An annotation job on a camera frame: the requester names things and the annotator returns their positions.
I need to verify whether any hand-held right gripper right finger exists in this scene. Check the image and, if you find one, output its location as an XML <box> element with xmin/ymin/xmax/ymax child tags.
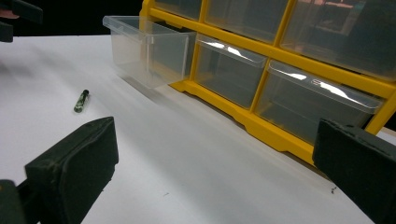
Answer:
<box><xmin>311</xmin><ymin>118</ymin><xmax>396</xmax><ymax>224</ymax></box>

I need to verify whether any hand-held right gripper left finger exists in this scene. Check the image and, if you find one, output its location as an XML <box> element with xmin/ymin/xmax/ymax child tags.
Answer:
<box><xmin>23</xmin><ymin>116</ymin><xmax>120</xmax><ymax>224</ymax></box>

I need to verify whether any small green glass tube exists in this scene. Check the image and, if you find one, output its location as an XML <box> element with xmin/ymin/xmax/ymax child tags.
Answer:
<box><xmin>73</xmin><ymin>89</ymin><xmax>91</xmax><ymax>114</ymax></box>

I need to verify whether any clear plastic drawer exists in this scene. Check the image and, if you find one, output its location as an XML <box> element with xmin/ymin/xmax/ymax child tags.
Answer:
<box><xmin>253</xmin><ymin>59</ymin><xmax>385</xmax><ymax>147</ymax></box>
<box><xmin>153</xmin><ymin>0</ymin><xmax>203</xmax><ymax>21</ymax></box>
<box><xmin>194</xmin><ymin>34</ymin><xmax>268</xmax><ymax>109</ymax></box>
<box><xmin>203</xmin><ymin>0</ymin><xmax>290</xmax><ymax>44</ymax></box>
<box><xmin>102</xmin><ymin>15</ymin><xmax>197</xmax><ymax>90</ymax></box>
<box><xmin>279</xmin><ymin>0</ymin><xmax>396</xmax><ymax>83</ymax></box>

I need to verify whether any yellow drawer cabinet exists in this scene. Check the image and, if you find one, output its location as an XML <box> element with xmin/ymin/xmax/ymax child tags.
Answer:
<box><xmin>138</xmin><ymin>0</ymin><xmax>396</xmax><ymax>166</ymax></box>

